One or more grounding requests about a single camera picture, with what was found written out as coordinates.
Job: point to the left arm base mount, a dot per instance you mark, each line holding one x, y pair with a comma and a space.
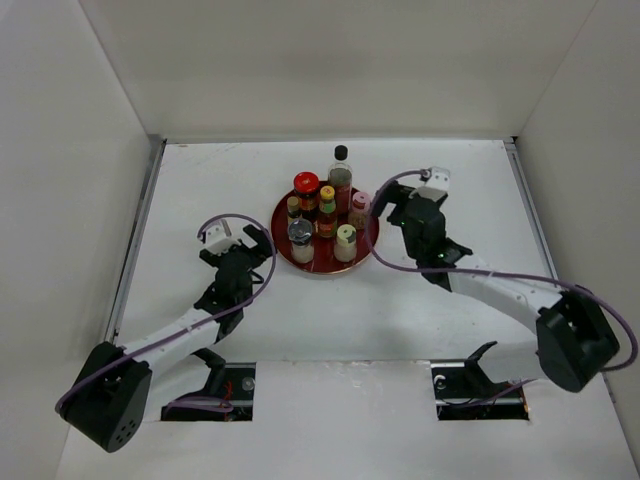
227, 395

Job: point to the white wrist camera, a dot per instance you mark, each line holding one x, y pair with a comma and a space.
218, 238
435, 184

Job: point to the tall dark sauce bottle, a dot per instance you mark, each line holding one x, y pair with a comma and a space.
340, 178

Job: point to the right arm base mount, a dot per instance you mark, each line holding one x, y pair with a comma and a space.
463, 391

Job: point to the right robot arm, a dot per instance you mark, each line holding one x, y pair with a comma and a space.
573, 339

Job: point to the pink cap spice shaker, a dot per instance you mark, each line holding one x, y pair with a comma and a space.
360, 205

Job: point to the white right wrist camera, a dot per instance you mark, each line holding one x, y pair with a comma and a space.
435, 184

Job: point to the red chili sauce bottle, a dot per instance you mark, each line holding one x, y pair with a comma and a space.
327, 213

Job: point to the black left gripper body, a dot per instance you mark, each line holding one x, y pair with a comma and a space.
256, 255

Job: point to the small yellow label oil bottle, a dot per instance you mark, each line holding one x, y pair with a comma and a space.
293, 209

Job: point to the round red lacquer tray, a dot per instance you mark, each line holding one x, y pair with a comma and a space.
324, 260

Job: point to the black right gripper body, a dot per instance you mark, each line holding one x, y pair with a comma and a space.
399, 219

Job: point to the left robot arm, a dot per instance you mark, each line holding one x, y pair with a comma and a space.
108, 399

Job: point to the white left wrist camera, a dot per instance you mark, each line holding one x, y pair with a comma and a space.
218, 238

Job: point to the red lid sauce jar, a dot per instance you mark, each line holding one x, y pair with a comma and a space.
306, 187

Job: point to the grey cap salt shaker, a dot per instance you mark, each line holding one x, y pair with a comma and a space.
300, 234

